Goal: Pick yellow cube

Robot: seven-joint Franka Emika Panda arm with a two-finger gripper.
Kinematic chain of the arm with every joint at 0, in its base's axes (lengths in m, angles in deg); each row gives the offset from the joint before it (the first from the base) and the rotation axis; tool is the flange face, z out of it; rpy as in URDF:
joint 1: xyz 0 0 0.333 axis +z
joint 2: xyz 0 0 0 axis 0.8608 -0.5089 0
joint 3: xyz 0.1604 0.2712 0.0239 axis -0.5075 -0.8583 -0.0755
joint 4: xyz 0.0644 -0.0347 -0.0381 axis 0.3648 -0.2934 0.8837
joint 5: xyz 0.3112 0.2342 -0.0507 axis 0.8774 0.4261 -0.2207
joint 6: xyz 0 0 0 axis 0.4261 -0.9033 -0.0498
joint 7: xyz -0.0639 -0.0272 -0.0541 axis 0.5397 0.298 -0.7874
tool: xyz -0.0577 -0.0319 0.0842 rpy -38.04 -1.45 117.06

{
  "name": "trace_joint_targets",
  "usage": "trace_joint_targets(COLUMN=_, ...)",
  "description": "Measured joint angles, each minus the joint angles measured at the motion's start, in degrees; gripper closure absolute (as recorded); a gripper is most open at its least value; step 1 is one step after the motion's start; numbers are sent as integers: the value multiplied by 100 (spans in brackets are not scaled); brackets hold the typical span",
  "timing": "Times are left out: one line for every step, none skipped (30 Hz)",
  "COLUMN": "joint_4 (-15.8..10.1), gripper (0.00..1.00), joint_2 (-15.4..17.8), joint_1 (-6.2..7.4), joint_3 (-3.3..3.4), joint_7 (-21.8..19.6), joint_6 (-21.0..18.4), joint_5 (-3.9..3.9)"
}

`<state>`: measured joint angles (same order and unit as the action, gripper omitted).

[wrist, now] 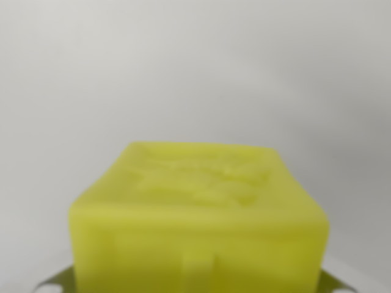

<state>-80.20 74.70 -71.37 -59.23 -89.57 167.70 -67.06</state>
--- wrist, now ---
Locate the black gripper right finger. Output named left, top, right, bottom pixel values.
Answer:
left=317, top=268, right=360, bottom=293

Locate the yellow cube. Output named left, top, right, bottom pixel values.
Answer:
left=68, top=140, right=331, bottom=293

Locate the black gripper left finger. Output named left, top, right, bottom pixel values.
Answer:
left=32, top=264, right=79, bottom=293

